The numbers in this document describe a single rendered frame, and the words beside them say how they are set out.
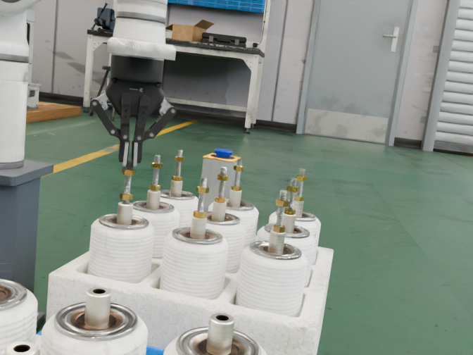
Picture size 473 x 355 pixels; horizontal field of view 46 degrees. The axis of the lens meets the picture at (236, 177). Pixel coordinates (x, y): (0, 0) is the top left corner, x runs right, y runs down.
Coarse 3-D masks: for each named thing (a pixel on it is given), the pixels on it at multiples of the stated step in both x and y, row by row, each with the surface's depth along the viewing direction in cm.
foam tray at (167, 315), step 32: (320, 256) 103; (64, 288) 79; (128, 288) 78; (224, 288) 87; (320, 288) 88; (160, 320) 76; (192, 320) 75; (256, 320) 73; (288, 320) 73; (320, 320) 87; (288, 352) 73
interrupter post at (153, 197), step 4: (148, 192) 94; (152, 192) 94; (156, 192) 94; (148, 196) 94; (152, 196) 94; (156, 196) 94; (148, 200) 94; (152, 200) 94; (156, 200) 94; (148, 204) 95; (152, 204) 94; (156, 204) 94; (152, 208) 94; (156, 208) 95
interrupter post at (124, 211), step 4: (120, 204) 83; (124, 204) 83; (128, 204) 83; (132, 204) 84; (120, 208) 83; (124, 208) 83; (128, 208) 83; (120, 212) 83; (124, 212) 83; (128, 212) 83; (120, 216) 83; (124, 216) 83; (128, 216) 83; (120, 220) 83; (124, 220) 83; (128, 220) 83; (124, 224) 83; (128, 224) 84
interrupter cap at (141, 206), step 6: (138, 204) 95; (144, 204) 96; (162, 204) 97; (168, 204) 98; (138, 210) 92; (144, 210) 92; (150, 210) 92; (156, 210) 93; (162, 210) 93; (168, 210) 93; (174, 210) 95
